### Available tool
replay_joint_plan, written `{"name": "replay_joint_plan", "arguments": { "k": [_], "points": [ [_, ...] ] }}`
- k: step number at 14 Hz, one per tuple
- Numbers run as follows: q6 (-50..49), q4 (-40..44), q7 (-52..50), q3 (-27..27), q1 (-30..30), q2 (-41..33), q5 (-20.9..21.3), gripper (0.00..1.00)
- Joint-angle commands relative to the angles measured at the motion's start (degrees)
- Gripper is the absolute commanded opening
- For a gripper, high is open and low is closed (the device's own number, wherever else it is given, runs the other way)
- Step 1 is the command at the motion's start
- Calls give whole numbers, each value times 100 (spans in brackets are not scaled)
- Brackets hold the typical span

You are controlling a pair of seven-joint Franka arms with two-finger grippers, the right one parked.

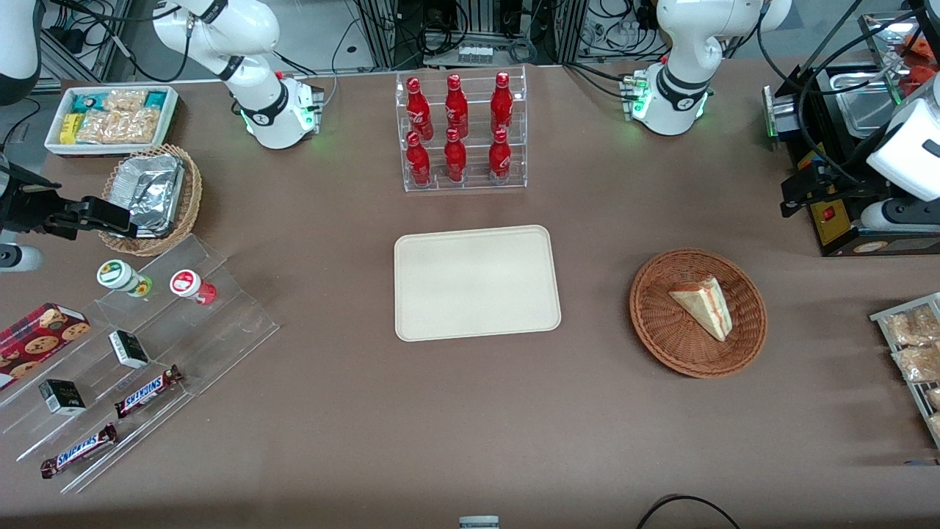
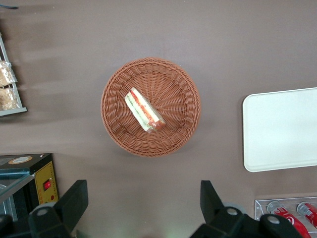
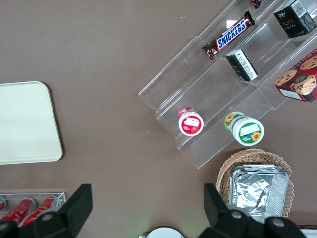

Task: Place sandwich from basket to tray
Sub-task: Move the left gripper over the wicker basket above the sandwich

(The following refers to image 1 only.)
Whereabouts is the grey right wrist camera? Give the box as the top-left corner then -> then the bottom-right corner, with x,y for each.
0,246 -> 43,273

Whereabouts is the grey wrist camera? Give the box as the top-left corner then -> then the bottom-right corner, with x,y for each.
0,246 -> 43,273
860,198 -> 940,234

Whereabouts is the white rectangular snack bin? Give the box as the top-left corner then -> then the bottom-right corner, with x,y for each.
44,84 -> 180,158

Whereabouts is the clear acrylic stepped display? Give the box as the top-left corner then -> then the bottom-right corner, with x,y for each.
0,233 -> 281,495

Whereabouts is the black food warmer machine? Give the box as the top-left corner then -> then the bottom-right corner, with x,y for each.
764,11 -> 940,258

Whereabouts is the clear bag of snacks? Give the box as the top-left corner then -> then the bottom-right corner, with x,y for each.
883,306 -> 940,348
891,345 -> 940,384

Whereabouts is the beige plastic tray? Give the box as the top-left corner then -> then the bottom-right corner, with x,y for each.
394,224 -> 563,343

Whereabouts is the large rice cracker bag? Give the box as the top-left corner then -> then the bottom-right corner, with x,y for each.
76,107 -> 162,145

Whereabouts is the light wicker basket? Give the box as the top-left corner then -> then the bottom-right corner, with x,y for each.
97,143 -> 203,257

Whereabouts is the red cookie box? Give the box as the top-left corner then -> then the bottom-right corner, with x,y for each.
0,302 -> 92,391

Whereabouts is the aluminium foil container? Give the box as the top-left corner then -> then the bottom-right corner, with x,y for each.
108,154 -> 185,238

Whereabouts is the small black carton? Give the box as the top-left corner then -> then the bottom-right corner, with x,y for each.
108,329 -> 151,370
37,378 -> 87,417

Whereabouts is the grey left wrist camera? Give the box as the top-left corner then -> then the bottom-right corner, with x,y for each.
860,198 -> 940,234

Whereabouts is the black floor cable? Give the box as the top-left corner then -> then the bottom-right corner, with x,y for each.
634,494 -> 742,529

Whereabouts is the red cola bottle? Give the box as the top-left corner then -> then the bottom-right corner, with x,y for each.
405,131 -> 433,187
406,76 -> 434,141
444,73 -> 470,139
443,128 -> 469,184
488,129 -> 513,184
490,71 -> 515,137

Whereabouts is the red lidded yogurt cup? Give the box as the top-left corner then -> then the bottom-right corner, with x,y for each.
169,269 -> 218,306

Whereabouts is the snickers chocolate bar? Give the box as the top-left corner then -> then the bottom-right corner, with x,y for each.
113,364 -> 185,420
40,422 -> 119,481

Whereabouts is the green lidded yogurt cup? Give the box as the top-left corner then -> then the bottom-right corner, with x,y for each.
96,259 -> 154,298

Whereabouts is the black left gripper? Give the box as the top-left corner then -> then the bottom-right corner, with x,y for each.
780,162 -> 894,219

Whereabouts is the brown wicker basket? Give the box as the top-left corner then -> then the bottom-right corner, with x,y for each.
629,248 -> 769,380

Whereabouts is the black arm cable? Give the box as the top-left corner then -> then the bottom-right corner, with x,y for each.
756,0 -> 916,186

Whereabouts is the clear acrylic bottle rack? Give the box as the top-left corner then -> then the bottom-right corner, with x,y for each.
394,65 -> 529,194

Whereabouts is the triangular sandwich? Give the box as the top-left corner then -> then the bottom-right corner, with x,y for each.
668,275 -> 734,343

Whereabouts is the white tray of snack bags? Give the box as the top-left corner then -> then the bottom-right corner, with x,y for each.
869,292 -> 940,450

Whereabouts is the small rice cracker bag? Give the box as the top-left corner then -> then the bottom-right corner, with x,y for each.
102,89 -> 149,113

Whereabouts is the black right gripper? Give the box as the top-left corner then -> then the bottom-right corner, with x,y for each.
0,154 -> 140,241

